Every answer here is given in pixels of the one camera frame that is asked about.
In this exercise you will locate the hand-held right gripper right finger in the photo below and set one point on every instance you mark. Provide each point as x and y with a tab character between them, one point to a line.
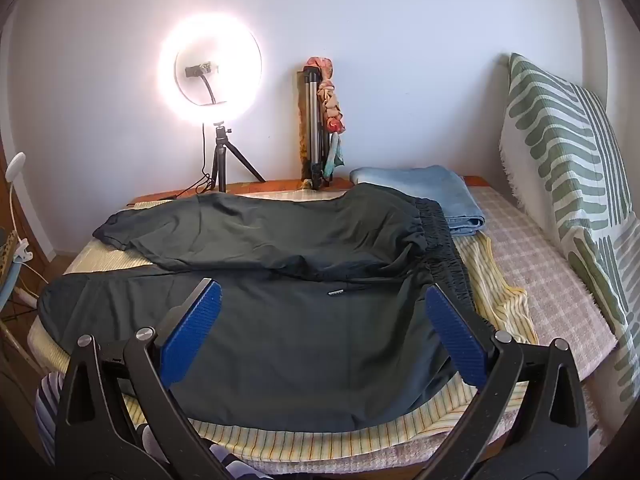
457	340

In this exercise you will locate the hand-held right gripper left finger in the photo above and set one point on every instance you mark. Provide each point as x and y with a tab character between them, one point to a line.
192	330

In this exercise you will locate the dark green pants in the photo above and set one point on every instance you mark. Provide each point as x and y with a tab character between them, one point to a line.
300	340

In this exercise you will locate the yellow striped sheet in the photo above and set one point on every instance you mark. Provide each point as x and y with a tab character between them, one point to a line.
500	300

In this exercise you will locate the folded light blue jeans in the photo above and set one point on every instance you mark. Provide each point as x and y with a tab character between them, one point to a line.
425	185

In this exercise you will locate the person's striped clothing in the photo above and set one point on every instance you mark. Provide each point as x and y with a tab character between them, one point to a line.
47	410

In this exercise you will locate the white clip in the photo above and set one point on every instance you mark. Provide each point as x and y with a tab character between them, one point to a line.
22	251

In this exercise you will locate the green and white pillow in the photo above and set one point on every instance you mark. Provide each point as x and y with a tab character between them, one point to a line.
560	150

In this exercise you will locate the colourful patterned cloth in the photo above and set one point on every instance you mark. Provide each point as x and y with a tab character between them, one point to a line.
332	110

